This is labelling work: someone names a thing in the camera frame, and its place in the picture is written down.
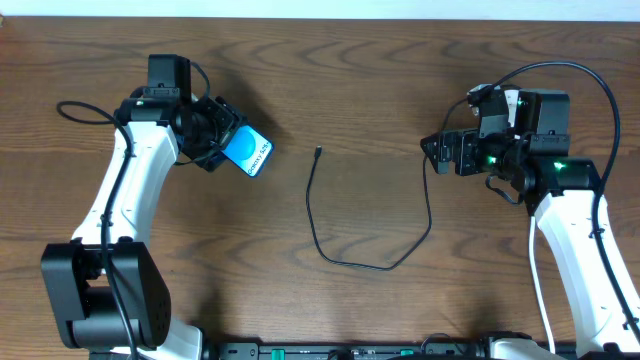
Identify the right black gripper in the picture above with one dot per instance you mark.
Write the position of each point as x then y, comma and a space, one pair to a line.
465, 152

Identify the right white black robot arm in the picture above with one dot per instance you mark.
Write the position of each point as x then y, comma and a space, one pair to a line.
562, 200

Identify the white USB charger plug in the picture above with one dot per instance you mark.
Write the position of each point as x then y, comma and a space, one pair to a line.
512, 98

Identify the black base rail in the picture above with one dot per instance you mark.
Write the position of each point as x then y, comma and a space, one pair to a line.
255, 351

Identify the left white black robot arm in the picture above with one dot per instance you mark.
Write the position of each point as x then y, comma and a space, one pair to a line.
106, 292

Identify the blue Galaxy smartphone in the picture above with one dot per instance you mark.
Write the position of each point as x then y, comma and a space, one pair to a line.
248, 150

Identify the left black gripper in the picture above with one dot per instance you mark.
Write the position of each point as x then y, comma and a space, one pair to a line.
220, 133

